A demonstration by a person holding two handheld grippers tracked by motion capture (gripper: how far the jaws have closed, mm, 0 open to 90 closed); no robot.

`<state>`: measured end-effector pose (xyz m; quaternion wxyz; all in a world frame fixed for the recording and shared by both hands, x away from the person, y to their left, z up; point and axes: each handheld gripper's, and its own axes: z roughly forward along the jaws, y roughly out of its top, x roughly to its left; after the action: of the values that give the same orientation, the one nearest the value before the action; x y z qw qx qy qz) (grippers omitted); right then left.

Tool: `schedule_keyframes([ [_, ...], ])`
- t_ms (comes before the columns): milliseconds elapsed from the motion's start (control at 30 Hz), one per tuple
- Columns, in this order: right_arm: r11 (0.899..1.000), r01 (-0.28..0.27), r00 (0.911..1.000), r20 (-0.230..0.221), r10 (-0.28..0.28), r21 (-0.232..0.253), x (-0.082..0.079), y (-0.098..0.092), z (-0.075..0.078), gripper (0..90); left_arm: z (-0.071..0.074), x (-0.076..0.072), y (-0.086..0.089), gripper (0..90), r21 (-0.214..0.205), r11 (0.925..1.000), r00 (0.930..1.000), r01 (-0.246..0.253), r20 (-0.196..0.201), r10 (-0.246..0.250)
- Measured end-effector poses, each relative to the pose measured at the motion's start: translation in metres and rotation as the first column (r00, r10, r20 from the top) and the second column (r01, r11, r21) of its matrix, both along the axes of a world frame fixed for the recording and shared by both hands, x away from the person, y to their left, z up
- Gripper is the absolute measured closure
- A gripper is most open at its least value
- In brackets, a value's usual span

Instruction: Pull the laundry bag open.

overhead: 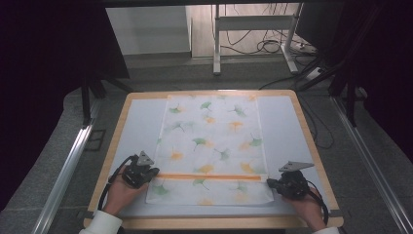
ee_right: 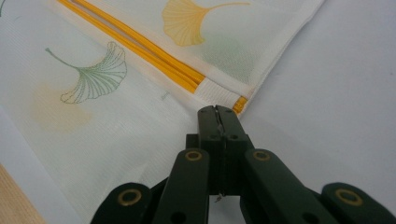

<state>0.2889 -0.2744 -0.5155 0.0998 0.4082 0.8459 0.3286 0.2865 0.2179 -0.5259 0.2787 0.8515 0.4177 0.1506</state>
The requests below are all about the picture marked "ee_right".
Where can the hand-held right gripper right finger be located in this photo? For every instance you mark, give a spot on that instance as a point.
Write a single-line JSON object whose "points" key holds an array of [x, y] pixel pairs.
{"points": [[232, 124]]}

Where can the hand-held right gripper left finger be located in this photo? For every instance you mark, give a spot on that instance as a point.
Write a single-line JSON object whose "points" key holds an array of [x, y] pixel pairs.
{"points": [[209, 124]]}

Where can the white leaf-print mesh laundry bag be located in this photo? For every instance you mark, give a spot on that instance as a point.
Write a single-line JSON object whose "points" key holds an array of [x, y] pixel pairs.
{"points": [[102, 102]]}

